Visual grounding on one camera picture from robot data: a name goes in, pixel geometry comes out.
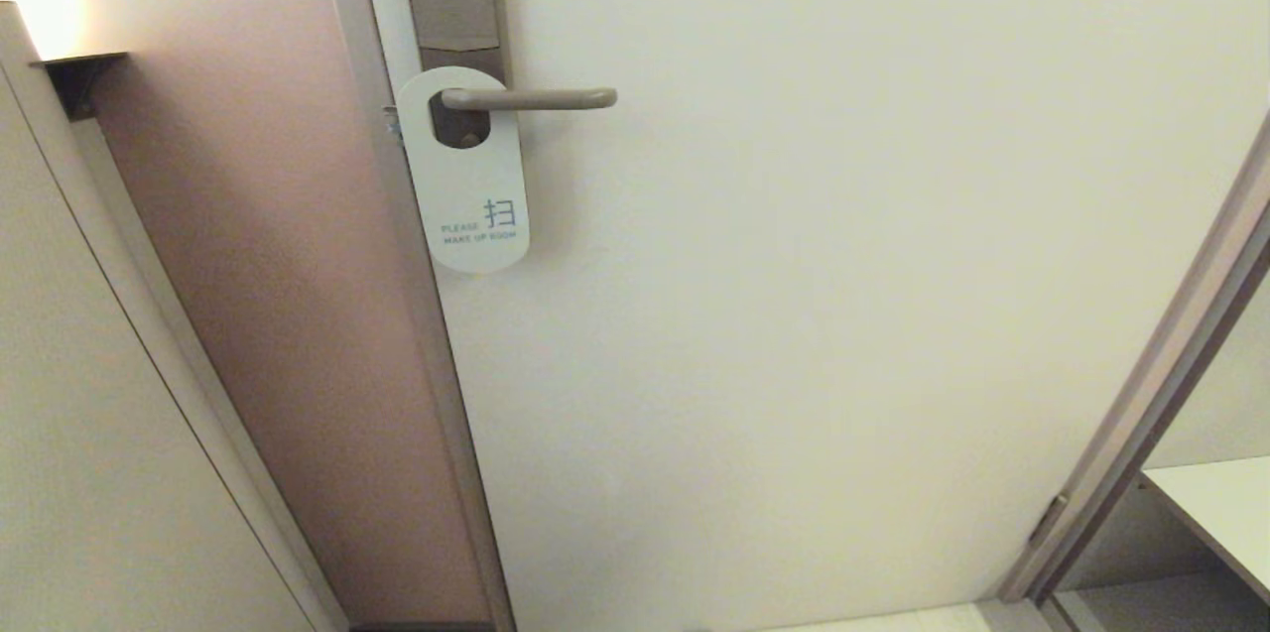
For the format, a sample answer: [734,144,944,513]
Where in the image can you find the blue door hanger sign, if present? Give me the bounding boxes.
[395,66,531,275]

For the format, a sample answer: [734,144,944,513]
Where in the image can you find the white room door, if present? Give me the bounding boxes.
[316,0,1270,632]

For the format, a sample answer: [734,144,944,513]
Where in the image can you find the white shelf board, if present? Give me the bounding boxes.
[1141,456,1270,603]

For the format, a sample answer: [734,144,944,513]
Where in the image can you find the beige metal door handle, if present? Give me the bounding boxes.
[441,87,618,111]

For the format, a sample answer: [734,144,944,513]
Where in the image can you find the wall lamp with shelf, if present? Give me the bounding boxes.
[30,53,128,122]

